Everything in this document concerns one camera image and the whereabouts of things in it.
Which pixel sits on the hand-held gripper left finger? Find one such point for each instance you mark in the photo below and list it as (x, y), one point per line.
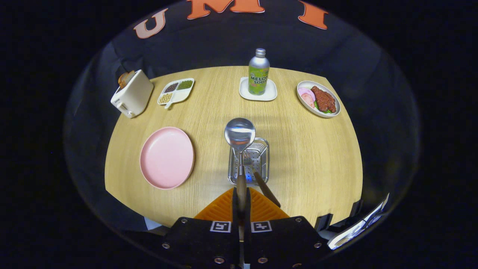
(209, 243)

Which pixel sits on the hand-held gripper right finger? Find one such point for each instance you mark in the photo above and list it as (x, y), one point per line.
(276, 243)

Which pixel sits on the white square coaster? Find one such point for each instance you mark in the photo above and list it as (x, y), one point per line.
(243, 95)

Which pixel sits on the green lettuce leaf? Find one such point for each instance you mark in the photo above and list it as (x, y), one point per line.
(323, 111)

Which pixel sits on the pink ham slice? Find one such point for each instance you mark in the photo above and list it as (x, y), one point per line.
(307, 101)
(304, 91)

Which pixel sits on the cream white toaster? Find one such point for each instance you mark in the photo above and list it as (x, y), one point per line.
(134, 97)

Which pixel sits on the black bracket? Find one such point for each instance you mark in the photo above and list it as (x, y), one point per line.
(323, 222)

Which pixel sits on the white oval food plate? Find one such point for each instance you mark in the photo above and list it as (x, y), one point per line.
(332, 114)

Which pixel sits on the white divided dish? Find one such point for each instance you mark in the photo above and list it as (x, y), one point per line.
(182, 96)

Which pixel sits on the brown toast slice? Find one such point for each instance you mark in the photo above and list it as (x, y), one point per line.
(122, 80)
(130, 74)

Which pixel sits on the brown meat piece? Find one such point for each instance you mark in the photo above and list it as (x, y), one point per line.
(324, 99)

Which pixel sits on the black backdrop cloth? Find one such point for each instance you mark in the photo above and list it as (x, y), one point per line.
(209, 48)

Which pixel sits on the pile of green beans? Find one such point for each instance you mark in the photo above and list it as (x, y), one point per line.
(185, 84)

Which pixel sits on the perforated metal basket tray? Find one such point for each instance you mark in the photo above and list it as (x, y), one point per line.
(259, 164)

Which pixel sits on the pink round plate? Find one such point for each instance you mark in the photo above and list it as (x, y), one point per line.
(166, 158)

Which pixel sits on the pile of beige beans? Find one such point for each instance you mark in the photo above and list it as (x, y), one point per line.
(165, 98)

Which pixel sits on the silver green soda bottle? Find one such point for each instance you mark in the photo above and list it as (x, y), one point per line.
(258, 74)

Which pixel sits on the pile of brown beans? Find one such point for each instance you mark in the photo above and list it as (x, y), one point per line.
(171, 87)

